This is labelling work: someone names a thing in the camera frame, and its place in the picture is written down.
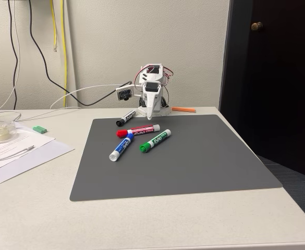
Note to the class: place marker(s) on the green dry erase marker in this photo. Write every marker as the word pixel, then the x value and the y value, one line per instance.
pixel 156 140

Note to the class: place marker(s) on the dark door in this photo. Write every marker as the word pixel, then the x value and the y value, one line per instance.
pixel 280 91

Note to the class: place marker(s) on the black dry erase marker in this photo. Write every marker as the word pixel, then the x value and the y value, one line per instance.
pixel 127 118

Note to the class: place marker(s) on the blue dry erase marker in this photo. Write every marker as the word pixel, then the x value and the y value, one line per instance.
pixel 122 147

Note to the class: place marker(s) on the brass door knob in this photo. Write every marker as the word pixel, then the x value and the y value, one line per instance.
pixel 256 26

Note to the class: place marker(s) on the red dry erase marker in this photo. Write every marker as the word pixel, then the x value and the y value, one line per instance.
pixel 141 129

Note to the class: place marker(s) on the small camera module white mount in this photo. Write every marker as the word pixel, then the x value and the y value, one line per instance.
pixel 124 93

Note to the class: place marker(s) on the green eraser block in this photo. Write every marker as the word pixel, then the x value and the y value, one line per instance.
pixel 39 129

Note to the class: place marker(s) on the white printed paper sheet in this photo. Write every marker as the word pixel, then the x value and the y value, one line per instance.
pixel 35 139

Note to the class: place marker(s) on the orange stick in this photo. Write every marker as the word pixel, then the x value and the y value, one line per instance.
pixel 183 109

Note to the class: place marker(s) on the white paper stack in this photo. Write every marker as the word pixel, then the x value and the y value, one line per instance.
pixel 45 156

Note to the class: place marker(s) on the grey mat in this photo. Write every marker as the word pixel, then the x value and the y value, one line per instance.
pixel 194 161

